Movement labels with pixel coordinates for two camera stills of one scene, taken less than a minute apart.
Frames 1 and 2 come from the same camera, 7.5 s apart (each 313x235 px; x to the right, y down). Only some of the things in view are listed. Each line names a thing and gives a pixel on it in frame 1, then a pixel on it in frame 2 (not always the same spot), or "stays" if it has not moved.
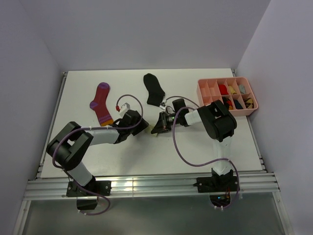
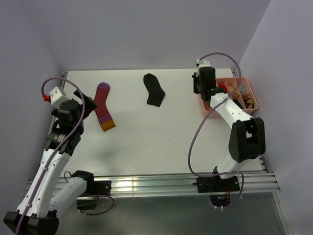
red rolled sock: (223, 89) stays
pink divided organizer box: (237, 93) stays
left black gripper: (143, 125) to (89, 106)
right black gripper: (162, 126) to (196, 78)
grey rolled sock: (242, 89) stays
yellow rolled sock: (232, 91) stays
